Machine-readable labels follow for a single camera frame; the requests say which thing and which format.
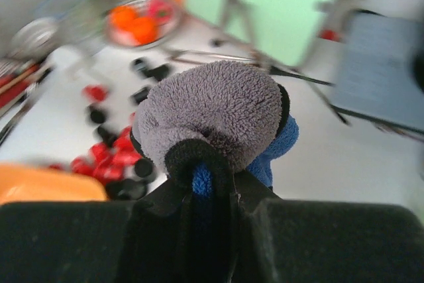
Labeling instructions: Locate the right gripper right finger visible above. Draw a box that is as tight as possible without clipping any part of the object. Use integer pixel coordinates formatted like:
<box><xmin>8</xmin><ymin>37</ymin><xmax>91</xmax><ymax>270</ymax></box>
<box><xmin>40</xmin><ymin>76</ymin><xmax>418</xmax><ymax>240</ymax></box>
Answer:
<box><xmin>233</xmin><ymin>172</ymin><xmax>423</xmax><ymax>282</ymax></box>

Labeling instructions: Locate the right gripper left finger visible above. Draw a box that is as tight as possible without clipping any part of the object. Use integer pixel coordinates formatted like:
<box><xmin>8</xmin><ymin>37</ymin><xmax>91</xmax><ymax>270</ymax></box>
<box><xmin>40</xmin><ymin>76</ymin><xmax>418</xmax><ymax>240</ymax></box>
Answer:
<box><xmin>1</xmin><ymin>179</ymin><xmax>191</xmax><ymax>282</ymax></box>

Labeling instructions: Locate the grey blue cloth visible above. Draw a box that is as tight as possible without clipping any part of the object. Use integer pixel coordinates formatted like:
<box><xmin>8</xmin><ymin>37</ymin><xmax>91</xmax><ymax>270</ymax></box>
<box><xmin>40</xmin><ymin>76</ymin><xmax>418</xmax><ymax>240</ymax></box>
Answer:
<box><xmin>129</xmin><ymin>61</ymin><xmax>299</xmax><ymax>187</ymax></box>

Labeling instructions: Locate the orange storage basket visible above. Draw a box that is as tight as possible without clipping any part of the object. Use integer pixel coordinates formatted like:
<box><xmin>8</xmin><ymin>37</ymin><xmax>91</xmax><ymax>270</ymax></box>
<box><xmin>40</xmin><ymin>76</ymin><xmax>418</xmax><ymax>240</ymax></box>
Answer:
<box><xmin>1</xmin><ymin>163</ymin><xmax>107</xmax><ymax>205</ymax></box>

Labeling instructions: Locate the black capsule lower right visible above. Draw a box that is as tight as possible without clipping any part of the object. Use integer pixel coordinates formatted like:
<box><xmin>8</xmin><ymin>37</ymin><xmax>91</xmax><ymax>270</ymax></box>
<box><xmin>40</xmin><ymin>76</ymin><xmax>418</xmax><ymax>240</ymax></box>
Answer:
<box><xmin>105</xmin><ymin>179</ymin><xmax>148</xmax><ymax>201</ymax></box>

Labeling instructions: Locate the black capsule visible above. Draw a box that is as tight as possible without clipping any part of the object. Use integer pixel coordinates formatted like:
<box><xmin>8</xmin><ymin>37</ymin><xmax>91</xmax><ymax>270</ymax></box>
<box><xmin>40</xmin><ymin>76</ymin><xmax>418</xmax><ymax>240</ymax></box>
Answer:
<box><xmin>134</xmin><ymin>158</ymin><xmax>154</xmax><ymax>178</ymax></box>
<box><xmin>87</xmin><ymin>107</ymin><xmax>107</xmax><ymax>125</ymax></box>
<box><xmin>105</xmin><ymin>179</ymin><xmax>148</xmax><ymax>201</ymax></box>
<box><xmin>131</xmin><ymin>87</ymin><xmax>150</xmax><ymax>105</ymax></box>

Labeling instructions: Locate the black capsule left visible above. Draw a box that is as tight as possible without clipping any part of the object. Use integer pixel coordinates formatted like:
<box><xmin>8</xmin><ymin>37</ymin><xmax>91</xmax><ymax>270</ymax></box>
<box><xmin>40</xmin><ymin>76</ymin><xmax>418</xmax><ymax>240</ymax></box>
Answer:
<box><xmin>87</xmin><ymin>107</ymin><xmax>107</xmax><ymax>125</ymax></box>

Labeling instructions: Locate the black capsule middle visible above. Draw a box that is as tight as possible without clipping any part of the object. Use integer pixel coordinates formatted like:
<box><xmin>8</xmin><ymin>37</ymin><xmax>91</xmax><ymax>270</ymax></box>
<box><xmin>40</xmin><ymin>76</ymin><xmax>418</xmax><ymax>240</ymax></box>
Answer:
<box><xmin>131</xmin><ymin>87</ymin><xmax>150</xmax><ymax>105</ymax></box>

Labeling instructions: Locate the red capsule left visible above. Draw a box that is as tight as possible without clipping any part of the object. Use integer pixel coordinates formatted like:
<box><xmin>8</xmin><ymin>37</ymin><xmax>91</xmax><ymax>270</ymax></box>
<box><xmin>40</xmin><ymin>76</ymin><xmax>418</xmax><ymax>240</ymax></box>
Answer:
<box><xmin>82</xmin><ymin>85</ymin><xmax>109</xmax><ymax>103</ymax></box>

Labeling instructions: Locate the silver fork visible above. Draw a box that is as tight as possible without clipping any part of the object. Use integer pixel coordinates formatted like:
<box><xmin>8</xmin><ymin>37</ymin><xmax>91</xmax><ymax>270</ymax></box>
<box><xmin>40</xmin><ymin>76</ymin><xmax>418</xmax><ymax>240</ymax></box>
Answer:
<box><xmin>161</xmin><ymin>46</ymin><xmax>257</xmax><ymax>62</ymax></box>

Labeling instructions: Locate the grey induction cooker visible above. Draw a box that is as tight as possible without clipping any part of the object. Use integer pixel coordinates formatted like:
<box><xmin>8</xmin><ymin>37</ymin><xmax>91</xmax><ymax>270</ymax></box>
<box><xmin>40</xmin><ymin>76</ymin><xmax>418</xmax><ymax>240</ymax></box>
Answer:
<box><xmin>329</xmin><ymin>13</ymin><xmax>423</xmax><ymax>134</ymax></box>

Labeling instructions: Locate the fruit bowl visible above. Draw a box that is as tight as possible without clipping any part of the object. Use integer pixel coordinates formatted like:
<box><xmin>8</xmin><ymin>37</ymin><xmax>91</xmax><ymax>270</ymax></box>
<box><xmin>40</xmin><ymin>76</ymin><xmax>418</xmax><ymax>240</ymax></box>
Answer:
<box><xmin>105</xmin><ymin>0</ymin><xmax>183</xmax><ymax>50</ymax></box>

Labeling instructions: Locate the green cutting board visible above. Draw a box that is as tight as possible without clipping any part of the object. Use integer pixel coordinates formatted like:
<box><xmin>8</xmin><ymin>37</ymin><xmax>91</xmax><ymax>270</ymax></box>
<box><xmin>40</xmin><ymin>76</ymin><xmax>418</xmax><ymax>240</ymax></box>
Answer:
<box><xmin>185</xmin><ymin>0</ymin><xmax>352</xmax><ymax>67</ymax></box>

